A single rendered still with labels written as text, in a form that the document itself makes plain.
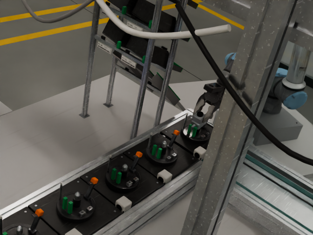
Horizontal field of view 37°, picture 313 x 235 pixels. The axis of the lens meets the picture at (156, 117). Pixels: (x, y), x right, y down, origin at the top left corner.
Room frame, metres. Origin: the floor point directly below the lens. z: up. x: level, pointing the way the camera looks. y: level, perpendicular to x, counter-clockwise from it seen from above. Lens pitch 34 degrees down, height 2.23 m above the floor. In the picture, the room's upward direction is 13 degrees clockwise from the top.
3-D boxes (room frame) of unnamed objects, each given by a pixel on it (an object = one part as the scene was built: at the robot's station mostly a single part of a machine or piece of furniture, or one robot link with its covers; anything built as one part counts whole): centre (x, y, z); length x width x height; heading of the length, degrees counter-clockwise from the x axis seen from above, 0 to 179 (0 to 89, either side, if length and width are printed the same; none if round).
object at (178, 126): (1.84, -0.20, 0.96); 0.24 x 0.24 x 0.02; 57
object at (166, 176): (1.62, -0.06, 1.01); 0.24 x 0.24 x 0.13; 57
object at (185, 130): (1.84, -0.20, 0.98); 0.14 x 0.14 x 0.02
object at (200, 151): (1.70, -0.22, 0.97); 0.05 x 0.05 x 0.04; 57
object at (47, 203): (1.22, 0.21, 1.01); 0.24 x 0.24 x 0.13; 57
